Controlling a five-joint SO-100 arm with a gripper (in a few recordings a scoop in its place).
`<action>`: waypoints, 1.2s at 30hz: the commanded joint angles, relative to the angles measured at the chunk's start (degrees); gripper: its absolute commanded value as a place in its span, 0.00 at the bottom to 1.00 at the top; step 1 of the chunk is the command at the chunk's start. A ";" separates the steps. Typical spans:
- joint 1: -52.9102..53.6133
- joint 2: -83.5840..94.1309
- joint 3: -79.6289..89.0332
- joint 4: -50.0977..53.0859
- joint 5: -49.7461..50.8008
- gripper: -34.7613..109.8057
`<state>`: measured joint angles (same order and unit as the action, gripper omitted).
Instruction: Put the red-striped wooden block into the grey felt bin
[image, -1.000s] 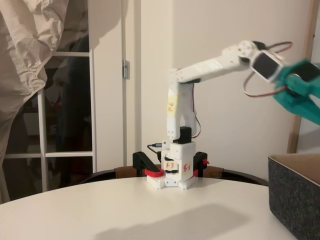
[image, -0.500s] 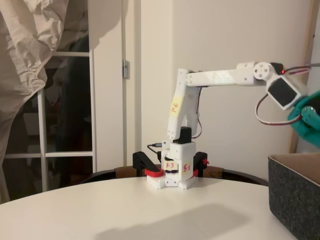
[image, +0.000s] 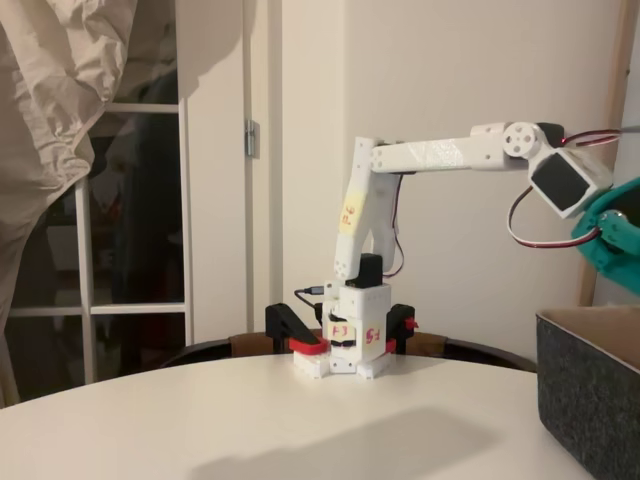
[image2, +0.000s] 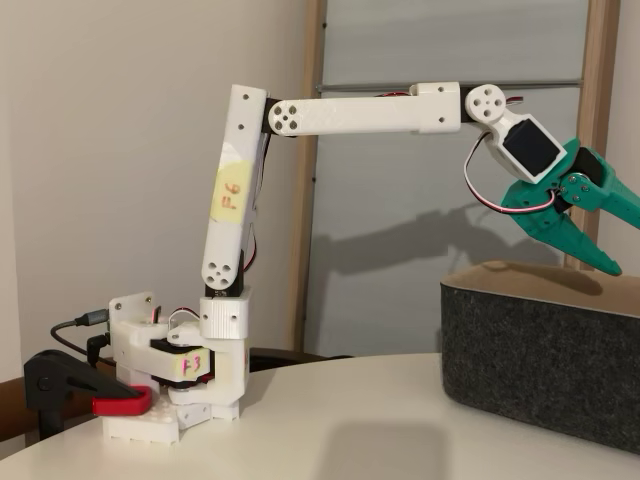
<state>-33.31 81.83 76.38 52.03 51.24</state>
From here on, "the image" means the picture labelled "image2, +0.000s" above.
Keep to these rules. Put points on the teal gripper with servo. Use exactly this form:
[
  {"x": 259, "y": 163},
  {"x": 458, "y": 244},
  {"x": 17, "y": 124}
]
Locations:
[{"x": 542, "y": 212}]

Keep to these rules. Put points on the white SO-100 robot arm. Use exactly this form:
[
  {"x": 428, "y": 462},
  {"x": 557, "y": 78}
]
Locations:
[{"x": 360, "y": 115}]

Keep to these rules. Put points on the dark grey felt basket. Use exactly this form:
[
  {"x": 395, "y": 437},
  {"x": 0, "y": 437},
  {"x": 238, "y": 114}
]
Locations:
[{"x": 525, "y": 360}]

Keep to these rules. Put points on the wooden framed frosted panel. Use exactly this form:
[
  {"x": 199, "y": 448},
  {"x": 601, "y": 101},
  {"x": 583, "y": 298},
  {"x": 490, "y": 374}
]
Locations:
[{"x": 302, "y": 200}]

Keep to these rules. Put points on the yellow label marked F6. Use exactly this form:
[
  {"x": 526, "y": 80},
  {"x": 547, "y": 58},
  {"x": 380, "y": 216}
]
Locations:
[{"x": 230, "y": 192}]

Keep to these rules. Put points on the yellow label marked F3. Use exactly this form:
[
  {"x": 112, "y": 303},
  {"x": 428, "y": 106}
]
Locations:
[{"x": 190, "y": 366}]

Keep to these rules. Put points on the black clamp with red pad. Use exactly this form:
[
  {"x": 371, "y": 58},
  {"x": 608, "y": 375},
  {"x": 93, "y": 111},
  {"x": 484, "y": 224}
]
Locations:
[{"x": 55, "y": 375}]

